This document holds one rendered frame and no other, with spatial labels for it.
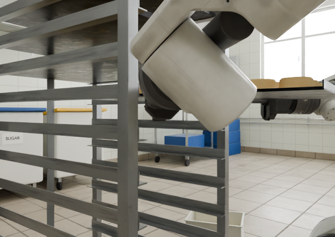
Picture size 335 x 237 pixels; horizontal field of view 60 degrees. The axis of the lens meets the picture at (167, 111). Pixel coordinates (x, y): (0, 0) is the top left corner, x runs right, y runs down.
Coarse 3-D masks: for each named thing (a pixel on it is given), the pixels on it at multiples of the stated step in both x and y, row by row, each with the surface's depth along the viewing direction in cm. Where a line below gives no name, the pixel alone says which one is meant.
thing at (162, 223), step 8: (96, 200) 128; (112, 208) 122; (144, 216) 112; (152, 216) 110; (152, 224) 108; (160, 224) 107; (168, 224) 105; (176, 224) 103; (184, 224) 101; (176, 232) 101; (184, 232) 101; (192, 232) 99; (200, 232) 98; (208, 232) 96; (216, 232) 94
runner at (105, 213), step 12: (0, 180) 92; (24, 192) 84; (36, 192) 80; (48, 192) 77; (60, 204) 74; (72, 204) 71; (84, 204) 68; (96, 204) 66; (96, 216) 66; (108, 216) 64
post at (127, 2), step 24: (120, 0) 57; (120, 24) 57; (120, 48) 57; (120, 72) 57; (120, 96) 57; (120, 120) 57; (120, 144) 57; (120, 168) 57; (120, 192) 57; (120, 216) 57
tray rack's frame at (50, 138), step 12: (48, 84) 111; (48, 108) 111; (96, 108) 128; (48, 120) 111; (48, 144) 111; (48, 156) 111; (96, 156) 128; (48, 180) 111; (96, 192) 128; (48, 204) 111; (48, 216) 111
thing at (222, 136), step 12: (228, 48) 95; (228, 132) 95; (228, 144) 95; (228, 156) 95; (228, 168) 95; (228, 180) 95; (228, 192) 95; (228, 204) 95; (228, 216) 95; (228, 228) 95
